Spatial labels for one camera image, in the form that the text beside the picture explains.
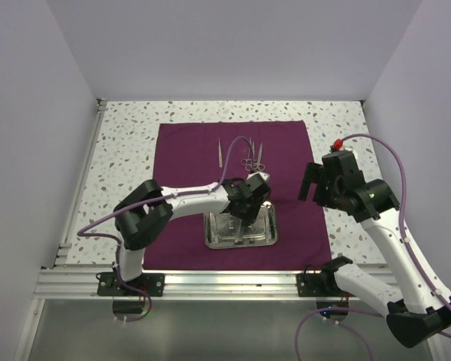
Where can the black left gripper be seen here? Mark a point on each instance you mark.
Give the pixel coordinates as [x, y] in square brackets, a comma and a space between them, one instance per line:
[250, 215]

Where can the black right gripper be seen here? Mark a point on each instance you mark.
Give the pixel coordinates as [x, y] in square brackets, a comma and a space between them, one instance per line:
[317, 174]

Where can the steel surgical scissors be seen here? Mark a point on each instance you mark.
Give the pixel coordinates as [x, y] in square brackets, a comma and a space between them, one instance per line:
[249, 162]

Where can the steel forceps with ring handles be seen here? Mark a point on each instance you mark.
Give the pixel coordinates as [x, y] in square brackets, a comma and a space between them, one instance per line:
[261, 158]

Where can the stainless steel instrument tray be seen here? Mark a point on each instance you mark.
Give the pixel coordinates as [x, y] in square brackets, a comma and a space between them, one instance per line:
[220, 230]

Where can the pointed steel tweezers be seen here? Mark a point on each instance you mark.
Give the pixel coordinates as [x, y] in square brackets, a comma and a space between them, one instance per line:
[220, 158]

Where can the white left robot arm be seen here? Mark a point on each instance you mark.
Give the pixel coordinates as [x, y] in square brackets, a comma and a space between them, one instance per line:
[143, 214]

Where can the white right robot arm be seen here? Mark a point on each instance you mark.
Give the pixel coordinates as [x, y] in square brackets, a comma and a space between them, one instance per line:
[419, 306]

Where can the steel scalpel handle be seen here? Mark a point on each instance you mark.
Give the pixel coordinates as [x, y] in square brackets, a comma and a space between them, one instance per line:
[240, 233]

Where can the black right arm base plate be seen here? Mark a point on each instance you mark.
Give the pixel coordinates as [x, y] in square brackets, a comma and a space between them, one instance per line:
[317, 283]

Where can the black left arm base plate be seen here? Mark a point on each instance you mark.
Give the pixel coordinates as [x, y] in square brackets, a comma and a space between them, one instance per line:
[152, 284]

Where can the aluminium table edge rail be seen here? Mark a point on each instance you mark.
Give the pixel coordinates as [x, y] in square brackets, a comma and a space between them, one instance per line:
[81, 283]

